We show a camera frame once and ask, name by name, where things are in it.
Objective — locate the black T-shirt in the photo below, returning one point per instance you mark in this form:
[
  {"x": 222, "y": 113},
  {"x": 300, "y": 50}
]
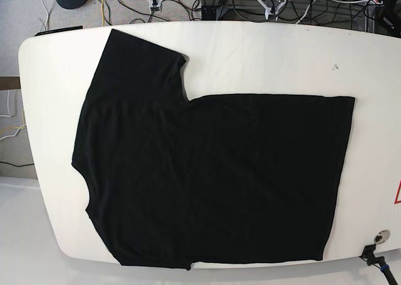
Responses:
[{"x": 231, "y": 179}]

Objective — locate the red warning triangle sticker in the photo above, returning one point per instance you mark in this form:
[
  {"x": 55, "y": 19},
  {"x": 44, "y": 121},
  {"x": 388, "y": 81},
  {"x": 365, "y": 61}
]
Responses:
[{"x": 397, "y": 197}]

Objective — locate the silver table grommet right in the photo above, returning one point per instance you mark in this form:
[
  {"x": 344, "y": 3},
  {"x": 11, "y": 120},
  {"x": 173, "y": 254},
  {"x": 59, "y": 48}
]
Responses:
[{"x": 382, "y": 237}]

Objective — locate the aluminium frame post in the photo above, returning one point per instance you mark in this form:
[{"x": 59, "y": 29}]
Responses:
[{"x": 213, "y": 10}]

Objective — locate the black clamp with cable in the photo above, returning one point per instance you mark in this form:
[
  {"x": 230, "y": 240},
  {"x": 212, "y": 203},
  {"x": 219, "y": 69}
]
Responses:
[{"x": 379, "y": 262}]

